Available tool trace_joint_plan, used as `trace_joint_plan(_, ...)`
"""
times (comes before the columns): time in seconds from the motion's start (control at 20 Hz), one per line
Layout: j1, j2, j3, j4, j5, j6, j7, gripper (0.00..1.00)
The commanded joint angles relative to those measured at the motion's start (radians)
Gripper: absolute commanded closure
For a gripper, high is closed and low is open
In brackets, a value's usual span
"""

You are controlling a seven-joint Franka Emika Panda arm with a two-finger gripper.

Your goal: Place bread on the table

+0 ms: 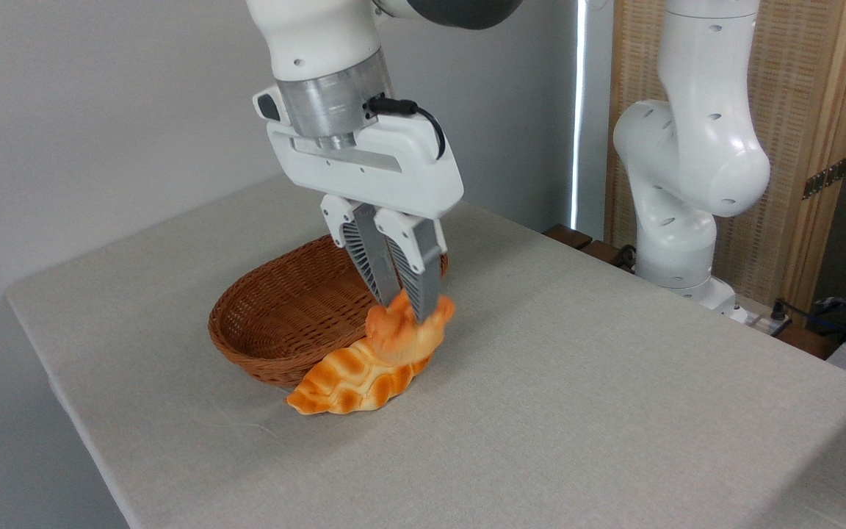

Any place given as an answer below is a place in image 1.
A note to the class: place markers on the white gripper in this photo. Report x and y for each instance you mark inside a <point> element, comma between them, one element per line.
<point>386,173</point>

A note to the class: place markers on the wooden folding screen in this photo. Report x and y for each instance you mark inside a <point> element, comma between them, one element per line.
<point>805,95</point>

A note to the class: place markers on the brown wicker basket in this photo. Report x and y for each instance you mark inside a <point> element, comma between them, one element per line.
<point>276,323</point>

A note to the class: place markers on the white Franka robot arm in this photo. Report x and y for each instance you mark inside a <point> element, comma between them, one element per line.
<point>695,147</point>

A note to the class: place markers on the small round bread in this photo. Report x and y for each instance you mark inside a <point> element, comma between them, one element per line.
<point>401,338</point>

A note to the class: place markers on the metal screen hinge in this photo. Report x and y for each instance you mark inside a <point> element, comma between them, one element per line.
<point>825,178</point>

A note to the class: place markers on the long croissant bread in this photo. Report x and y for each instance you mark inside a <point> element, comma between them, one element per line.
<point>349,382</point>

